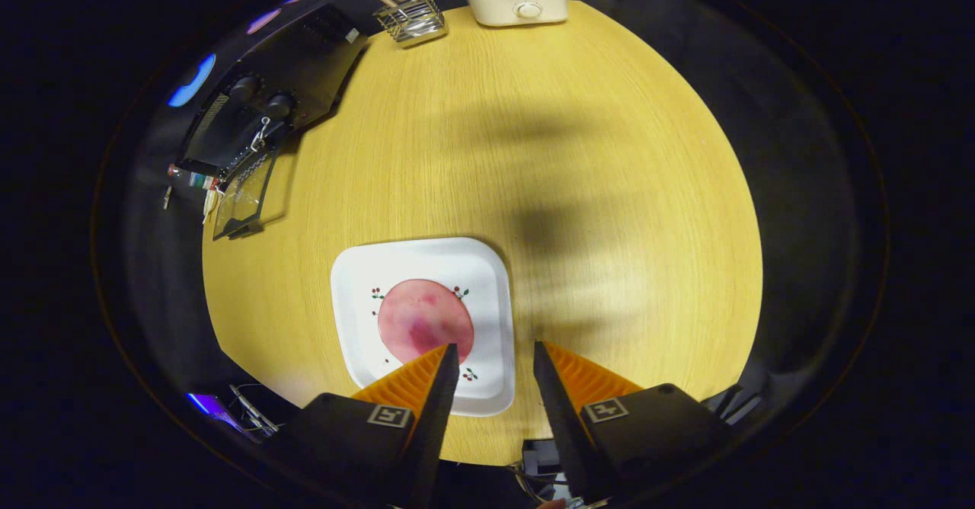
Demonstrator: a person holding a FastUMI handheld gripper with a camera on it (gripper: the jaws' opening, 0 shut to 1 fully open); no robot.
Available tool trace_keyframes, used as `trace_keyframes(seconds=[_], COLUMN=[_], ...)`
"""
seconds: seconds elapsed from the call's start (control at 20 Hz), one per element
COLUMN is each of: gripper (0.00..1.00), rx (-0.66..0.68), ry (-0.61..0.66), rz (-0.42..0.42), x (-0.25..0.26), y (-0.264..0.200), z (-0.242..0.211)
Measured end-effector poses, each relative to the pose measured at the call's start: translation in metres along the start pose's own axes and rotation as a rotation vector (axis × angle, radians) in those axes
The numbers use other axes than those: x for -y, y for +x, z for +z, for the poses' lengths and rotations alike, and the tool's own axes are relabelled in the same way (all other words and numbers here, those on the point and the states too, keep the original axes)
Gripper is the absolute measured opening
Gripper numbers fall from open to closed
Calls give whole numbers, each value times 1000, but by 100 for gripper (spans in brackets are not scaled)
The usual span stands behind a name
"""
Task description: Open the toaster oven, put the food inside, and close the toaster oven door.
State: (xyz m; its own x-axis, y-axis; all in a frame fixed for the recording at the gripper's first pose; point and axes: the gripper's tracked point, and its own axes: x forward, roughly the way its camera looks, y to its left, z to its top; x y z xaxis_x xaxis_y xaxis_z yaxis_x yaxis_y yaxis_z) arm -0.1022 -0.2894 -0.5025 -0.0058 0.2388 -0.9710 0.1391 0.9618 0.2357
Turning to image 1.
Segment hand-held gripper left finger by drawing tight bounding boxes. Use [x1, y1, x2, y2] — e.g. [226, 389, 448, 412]
[261, 343, 461, 509]

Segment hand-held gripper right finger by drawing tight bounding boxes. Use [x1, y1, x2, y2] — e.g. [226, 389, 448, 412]
[532, 341, 735, 505]

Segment round pink meat slice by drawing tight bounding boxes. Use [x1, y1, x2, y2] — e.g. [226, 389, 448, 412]
[377, 279, 475, 365]

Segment white square plate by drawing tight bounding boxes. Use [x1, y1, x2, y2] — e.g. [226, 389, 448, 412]
[330, 237, 516, 417]

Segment black toaster oven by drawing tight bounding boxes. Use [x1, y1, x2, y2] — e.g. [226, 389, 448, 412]
[175, 2, 370, 242]

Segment clear plastic water bottle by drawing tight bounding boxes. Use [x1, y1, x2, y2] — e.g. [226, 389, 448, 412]
[168, 165, 222, 191]

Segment grey cables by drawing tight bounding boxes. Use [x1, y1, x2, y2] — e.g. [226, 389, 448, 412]
[229, 383, 280, 435]

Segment metal wire basket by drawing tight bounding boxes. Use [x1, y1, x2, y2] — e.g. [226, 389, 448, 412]
[372, 0, 448, 46]

